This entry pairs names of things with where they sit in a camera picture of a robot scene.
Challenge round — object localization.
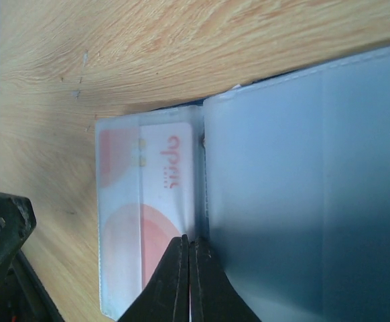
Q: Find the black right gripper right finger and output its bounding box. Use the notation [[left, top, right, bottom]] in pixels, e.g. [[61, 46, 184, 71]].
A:
[[189, 238, 260, 322]]

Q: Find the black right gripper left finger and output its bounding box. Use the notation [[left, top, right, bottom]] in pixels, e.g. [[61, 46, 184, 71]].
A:
[[119, 235, 189, 321]]

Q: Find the red white april card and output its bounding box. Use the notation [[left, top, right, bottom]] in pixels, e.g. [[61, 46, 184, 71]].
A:
[[97, 122, 195, 299]]

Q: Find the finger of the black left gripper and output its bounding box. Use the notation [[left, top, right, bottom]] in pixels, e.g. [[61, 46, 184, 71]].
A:
[[0, 193, 36, 284]]

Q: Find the blue leather card holder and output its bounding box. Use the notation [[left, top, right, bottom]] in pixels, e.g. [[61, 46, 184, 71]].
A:
[[95, 46, 390, 321]]

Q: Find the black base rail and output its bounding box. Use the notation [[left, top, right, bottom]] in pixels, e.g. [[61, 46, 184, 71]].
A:
[[0, 252, 64, 322]]

